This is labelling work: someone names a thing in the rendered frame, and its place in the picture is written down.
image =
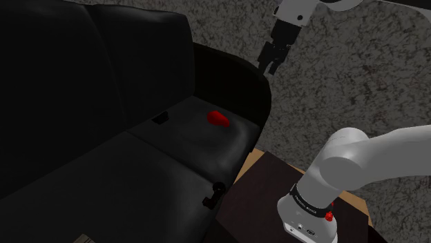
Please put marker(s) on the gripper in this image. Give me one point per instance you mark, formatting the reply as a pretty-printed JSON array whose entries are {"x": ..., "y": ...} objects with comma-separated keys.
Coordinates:
[{"x": 285, "y": 33}]

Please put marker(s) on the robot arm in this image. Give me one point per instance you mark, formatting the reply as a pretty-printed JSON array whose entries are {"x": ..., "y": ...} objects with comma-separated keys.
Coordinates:
[{"x": 340, "y": 161}]

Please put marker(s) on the red rounded object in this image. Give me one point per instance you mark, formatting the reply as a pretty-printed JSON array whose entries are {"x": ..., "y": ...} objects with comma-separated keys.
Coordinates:
[{"x": 217, "y": 118}]

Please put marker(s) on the small black box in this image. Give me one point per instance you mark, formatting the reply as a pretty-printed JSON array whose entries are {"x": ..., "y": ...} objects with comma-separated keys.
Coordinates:
[{"x": 161, "y": 117}]

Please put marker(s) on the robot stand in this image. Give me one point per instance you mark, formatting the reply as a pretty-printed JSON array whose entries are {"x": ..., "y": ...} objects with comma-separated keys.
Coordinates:
[{"x": 256, "y": 202}]

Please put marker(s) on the black leather sofa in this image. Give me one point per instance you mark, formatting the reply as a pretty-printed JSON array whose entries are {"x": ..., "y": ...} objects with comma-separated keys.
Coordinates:
[{"x": 118, "y": 185}]

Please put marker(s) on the tan flat box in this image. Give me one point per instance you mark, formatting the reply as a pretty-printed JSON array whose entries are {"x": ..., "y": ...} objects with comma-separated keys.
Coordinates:
[{"x": 84, "y": 239}]

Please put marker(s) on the black camera-like object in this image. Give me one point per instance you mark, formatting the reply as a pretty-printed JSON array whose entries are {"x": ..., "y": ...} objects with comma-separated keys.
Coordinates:
[{"x": 215, "y": 194}]

